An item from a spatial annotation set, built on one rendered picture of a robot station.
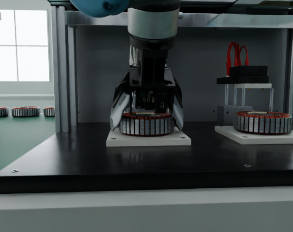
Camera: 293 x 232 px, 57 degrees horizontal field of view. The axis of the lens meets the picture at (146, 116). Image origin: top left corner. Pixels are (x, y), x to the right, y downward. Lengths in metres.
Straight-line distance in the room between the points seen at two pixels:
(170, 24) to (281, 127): 0.30
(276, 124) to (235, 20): 0.27
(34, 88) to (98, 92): 6.54
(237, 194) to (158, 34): 0.23
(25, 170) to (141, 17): 0.25
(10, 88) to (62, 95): 6.89
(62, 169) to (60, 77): 0.33
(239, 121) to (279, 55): 0.39
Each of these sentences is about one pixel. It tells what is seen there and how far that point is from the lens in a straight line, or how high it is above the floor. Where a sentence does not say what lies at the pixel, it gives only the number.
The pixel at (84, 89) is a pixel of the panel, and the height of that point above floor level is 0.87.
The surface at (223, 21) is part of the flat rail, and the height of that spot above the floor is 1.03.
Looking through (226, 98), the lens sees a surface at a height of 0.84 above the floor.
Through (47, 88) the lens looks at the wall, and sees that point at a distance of 7.22.
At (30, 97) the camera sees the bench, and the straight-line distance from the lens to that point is 3.64.
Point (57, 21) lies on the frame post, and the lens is 0.66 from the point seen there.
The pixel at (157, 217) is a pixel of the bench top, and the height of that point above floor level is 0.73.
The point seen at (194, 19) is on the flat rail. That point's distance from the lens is 0.67.
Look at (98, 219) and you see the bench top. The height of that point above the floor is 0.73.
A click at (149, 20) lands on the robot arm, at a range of 0.38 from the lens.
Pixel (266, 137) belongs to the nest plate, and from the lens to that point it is 0.53.
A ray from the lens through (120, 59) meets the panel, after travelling 0.79.
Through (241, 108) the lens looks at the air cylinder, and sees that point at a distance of 0.72.
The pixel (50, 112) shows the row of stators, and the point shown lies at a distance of 1.15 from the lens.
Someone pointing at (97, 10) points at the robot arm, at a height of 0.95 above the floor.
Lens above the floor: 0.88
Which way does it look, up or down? 6 degrees down
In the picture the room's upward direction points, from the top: straight up
